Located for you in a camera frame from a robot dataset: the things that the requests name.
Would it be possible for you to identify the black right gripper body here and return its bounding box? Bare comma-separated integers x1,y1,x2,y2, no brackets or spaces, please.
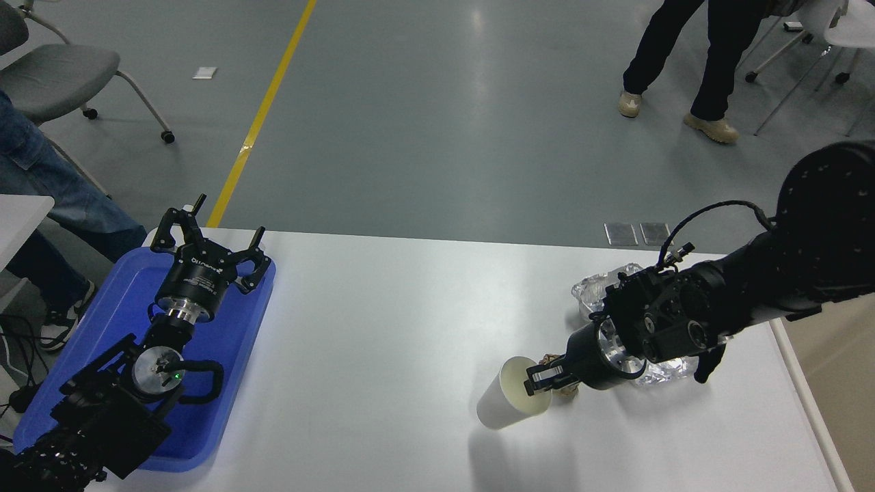
564,321,619,392

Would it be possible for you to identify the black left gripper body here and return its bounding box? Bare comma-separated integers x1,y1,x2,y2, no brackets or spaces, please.
154,241,237,320

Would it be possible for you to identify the white paper cup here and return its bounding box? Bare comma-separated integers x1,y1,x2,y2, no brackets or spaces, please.
476,355,553,431

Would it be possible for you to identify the crumpled tan paper ball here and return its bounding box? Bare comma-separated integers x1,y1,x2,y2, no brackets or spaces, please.
540,352,582,398

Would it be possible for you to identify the silver foil tray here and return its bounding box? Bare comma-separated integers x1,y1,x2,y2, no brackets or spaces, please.
571,263,699,388

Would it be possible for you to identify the blue plastic tray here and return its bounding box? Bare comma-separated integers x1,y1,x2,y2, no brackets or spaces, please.
12,246,278,474

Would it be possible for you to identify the person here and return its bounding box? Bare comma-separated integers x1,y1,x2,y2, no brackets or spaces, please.
0,89,148,353
619,0,773,144

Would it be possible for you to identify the white side table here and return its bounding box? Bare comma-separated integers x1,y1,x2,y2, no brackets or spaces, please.
0,195,55,274

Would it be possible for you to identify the grey wheeled chair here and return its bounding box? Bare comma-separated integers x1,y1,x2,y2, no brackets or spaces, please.
0,0,176,199

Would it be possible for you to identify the large pale bin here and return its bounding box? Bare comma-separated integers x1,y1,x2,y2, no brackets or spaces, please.
770,292,875,492

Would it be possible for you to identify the white wheeled chair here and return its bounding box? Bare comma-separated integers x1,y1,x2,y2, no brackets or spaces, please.
744,0,875,137

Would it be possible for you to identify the black floor cable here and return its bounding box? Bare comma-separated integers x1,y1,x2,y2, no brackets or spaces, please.
0,314,67,418

